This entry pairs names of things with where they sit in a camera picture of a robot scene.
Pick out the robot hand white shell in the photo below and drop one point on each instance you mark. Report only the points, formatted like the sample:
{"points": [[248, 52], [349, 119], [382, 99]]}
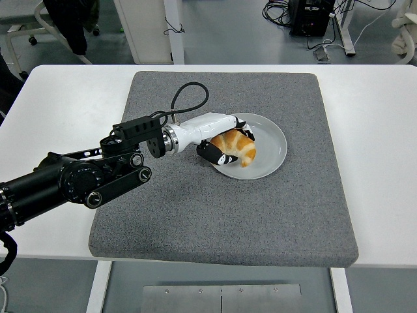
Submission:
{"points": [[205, 127]]}

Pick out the black computer tower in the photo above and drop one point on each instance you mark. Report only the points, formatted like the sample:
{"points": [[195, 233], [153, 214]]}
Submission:
{"points": [[309, 16]]}

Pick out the golden croissant bread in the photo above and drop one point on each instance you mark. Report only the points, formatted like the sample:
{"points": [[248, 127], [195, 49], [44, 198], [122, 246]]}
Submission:
{"points": [[241, 146]]}

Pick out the grey metal plate with screws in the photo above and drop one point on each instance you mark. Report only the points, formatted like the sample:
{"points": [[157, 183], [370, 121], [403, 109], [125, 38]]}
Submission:
{"points": [[221, 300]]}

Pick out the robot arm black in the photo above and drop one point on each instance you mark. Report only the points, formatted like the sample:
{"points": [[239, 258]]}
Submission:
{"points": [[39, 186]]}

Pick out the dark hanging jacket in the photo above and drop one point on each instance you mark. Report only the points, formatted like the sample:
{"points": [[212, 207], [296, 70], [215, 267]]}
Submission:
{"points": [[71, 23]]}

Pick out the white desk leg with foot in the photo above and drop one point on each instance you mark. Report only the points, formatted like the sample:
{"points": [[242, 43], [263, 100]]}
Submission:
{"points": [[347, 29]]}

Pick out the grey round plate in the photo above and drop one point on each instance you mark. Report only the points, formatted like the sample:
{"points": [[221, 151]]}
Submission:
{"points": [[268, 153]]}

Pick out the grey felt mat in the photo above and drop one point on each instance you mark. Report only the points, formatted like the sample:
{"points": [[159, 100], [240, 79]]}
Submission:
{"points": [[221, 215]]}

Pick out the white table leg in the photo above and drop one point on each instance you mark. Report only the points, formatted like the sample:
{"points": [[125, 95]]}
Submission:
{"points": [[97, 287], [342, 290]]}

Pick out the white cabinet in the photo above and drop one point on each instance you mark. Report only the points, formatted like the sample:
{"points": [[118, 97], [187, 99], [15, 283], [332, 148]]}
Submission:
{"points": [[143, 29]]}

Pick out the white office chair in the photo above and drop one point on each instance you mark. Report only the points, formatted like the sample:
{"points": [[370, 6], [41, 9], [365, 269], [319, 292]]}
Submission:
{"points": [[38, 14]]}

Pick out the grey floor pedal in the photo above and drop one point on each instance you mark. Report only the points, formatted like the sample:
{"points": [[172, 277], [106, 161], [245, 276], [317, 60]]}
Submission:
{"points": [[322, 54]]}

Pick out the person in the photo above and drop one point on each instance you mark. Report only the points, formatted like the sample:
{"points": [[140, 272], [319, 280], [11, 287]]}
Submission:
{"points": [[5, 91]]}

